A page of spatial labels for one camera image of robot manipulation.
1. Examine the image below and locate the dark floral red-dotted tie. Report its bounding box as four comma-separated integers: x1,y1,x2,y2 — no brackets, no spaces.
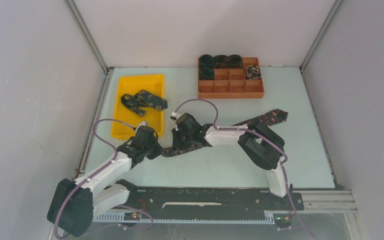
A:
162,109,289,157

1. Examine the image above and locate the white-patterned tie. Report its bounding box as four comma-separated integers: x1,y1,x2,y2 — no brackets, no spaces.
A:
245,64,262,80

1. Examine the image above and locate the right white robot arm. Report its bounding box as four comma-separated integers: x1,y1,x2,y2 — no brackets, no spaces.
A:
162,112,291,209

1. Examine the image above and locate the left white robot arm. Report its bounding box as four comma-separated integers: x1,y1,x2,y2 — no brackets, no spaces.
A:
46,125,163,237

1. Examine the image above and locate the dark gold-patterned folded tie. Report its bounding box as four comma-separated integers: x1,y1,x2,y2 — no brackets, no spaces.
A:
120,89,168,117

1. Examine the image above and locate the yellow plastic bin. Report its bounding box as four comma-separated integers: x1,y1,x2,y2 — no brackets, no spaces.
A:
112,74,165,137

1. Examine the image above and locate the orange compartment tray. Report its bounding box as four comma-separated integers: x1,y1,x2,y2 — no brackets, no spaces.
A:
197,57,265,99

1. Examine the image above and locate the rolled dark red-patterned tie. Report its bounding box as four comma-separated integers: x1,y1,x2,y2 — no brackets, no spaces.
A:
213,54,229,69

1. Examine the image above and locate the rolled dark gold-patterned tie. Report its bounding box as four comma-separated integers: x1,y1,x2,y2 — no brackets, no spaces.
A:
228,54,243,69

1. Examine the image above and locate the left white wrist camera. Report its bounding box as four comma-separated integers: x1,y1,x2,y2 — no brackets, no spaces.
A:
136,121,149,128

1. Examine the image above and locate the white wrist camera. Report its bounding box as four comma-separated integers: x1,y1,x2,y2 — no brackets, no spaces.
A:
170,112,180,121
136,121,149,128

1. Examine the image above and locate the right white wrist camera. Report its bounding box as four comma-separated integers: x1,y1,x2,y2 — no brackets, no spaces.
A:
170,112,180,121

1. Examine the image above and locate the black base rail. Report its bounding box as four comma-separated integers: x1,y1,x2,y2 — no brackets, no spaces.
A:
124,187,305,223

